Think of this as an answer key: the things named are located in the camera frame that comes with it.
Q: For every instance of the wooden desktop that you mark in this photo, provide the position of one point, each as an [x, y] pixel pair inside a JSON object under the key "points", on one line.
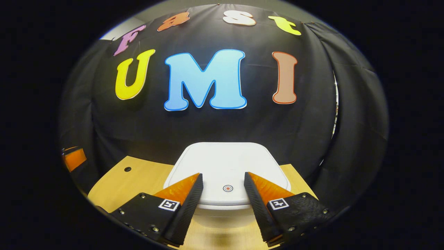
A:
{"points": [[138, 180]]}

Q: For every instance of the white desktop garbage bin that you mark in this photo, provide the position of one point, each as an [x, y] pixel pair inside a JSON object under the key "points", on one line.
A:
{"points": [[225, 163]]}

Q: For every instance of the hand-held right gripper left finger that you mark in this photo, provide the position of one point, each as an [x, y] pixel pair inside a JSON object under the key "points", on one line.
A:
{"points": [[189, 208]]}

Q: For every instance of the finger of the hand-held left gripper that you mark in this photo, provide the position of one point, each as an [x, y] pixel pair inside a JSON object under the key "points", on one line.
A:
{"points": [[74, 159]]}

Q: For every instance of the black backdrop cloth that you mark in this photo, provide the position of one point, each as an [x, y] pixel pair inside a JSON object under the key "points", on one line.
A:
{"points": [[208, 125]]}

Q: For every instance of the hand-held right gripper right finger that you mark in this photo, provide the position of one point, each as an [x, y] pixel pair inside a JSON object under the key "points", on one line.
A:
{"points": [[258, 208]]}

